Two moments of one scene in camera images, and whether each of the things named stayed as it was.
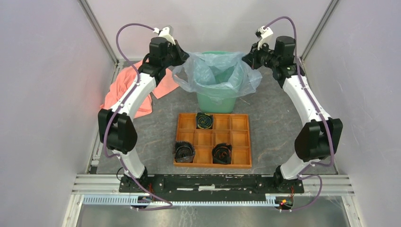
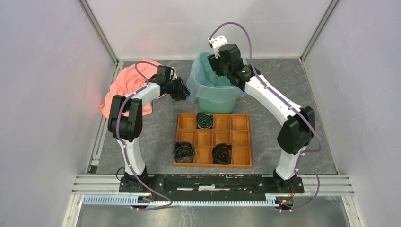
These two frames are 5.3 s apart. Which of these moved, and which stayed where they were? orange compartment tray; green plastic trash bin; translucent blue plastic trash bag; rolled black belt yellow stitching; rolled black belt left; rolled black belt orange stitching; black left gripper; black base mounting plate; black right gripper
Moved: black right gripper; translucent blue plastic trash bag; black left gripper
Stayed: green plastic trash bin; rolled black belt orange stitching; orange compartment tray; black base mounting plate; rolled black belt left; rolled black belt yellow stitching
